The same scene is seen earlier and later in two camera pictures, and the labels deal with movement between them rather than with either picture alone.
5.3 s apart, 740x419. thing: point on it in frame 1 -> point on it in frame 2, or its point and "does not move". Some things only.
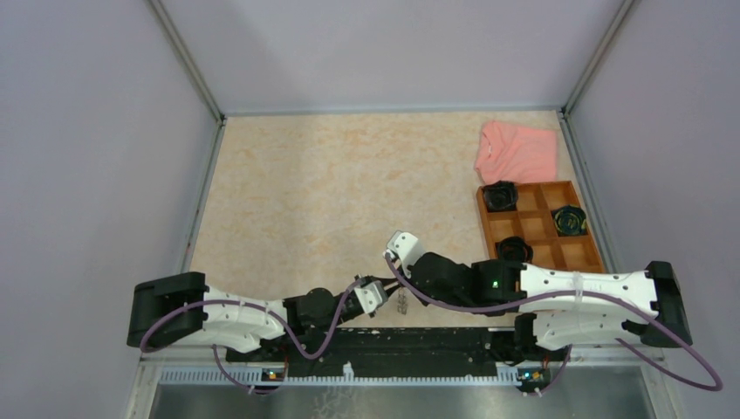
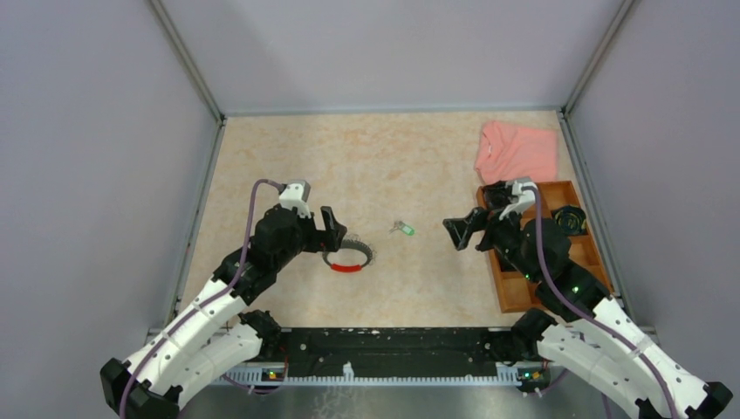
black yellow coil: (570, 221) does not move
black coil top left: (501, 196) does not move
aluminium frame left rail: (188, 67) does not move
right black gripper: (423, 302) -> (462, 229)
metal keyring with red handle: (402, 303) -> (351, 243)
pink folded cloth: (516, 154) does not move
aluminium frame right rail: (596, 221) does not move
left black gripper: (387, 281) -> (318, 236)
